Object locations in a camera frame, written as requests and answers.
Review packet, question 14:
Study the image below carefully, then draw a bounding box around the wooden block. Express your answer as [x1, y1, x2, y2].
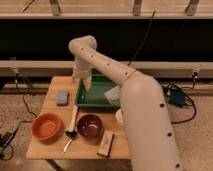
[97, 130, 114, 158]

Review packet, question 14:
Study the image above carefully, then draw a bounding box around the black cable floor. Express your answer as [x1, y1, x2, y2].
[161, 83, 198, 126]
[0, 71, 38, 161]

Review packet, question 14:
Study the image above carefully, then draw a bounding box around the black adapter on floor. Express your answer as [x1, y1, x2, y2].
[0, 132, 13, 148]

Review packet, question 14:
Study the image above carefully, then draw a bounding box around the black hanging cable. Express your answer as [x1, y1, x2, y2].
[127, 9, 157, 68]

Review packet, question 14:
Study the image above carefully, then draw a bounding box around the black cable right floor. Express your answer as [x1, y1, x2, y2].
[161, 83, 198, 126]

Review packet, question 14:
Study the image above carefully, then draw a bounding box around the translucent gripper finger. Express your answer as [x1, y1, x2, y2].
[83, 76, 92, 91]
[72, 77, 80, 89]

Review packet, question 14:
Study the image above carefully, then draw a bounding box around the blue sponge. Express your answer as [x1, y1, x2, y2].
[56, 90, 69, 106]

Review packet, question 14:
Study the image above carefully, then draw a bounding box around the blue power box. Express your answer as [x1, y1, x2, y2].
[169, 91, 185, 107]

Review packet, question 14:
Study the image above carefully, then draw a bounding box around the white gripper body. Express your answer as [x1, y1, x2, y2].
[73, 59, 91, 79]

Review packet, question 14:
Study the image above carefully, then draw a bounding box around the green plastic tray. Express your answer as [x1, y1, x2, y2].
[75, 74, 120, 110]

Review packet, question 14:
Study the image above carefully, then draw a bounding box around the black cable left floor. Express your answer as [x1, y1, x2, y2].
[0, 71, 38, 161]

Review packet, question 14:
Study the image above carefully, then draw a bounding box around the red orange bowl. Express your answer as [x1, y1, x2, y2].
[31, 113, 63, 141]

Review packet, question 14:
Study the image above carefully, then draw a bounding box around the dark maroon bowl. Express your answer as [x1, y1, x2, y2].
[77, 114, 103, 139]

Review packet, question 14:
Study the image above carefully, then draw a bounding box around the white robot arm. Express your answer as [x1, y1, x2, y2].
[69, 36, 183, 171]

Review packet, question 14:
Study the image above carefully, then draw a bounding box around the white folded cloth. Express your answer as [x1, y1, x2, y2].
[104, 86, 120, 104]

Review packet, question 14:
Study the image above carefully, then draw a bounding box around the white plastic cup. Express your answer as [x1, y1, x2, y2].
[115, 109, 124, 126]

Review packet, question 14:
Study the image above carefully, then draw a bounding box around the wooden table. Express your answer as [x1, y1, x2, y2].
[26, 76, 130, 160]

